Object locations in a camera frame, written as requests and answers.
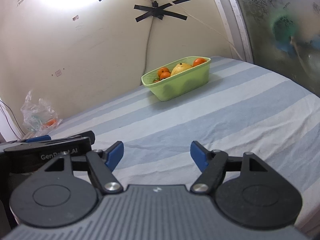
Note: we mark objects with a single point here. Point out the striped blue bed sheet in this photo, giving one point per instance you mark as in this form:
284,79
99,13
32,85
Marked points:
243,108

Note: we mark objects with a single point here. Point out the frosted glass door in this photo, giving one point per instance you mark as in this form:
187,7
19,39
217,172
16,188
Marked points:
248,27

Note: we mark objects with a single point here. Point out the clear plastic bag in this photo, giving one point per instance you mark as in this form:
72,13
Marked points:
36,114

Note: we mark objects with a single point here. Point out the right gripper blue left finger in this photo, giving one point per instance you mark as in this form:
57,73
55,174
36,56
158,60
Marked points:
110,157

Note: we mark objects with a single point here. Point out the green tomato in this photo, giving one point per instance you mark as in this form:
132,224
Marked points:
156,80

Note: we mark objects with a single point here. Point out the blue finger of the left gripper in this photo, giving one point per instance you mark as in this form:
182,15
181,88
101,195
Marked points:
38,139

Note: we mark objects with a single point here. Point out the orange mandarin in basket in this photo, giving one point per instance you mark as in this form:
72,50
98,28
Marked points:
199,61

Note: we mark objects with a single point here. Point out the wall sticker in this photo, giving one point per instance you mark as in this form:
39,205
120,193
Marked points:
58,73

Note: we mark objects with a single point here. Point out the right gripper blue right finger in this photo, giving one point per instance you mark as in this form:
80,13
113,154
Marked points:
202,157

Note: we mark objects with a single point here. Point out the orange fruit in bag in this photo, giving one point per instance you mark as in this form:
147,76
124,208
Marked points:
50,123

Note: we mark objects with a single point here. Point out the green object behind glass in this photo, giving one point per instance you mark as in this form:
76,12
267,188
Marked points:
284,29

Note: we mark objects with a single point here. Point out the yellow lemon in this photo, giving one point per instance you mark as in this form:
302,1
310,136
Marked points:
180,67

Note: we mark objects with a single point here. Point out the black tape cross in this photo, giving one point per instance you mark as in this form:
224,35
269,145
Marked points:
157,11

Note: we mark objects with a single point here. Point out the orange mandarin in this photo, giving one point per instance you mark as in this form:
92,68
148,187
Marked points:
199,61
162,70
164,75

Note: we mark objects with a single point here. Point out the light green plastic basket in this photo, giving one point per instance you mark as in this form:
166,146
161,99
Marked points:
179,84

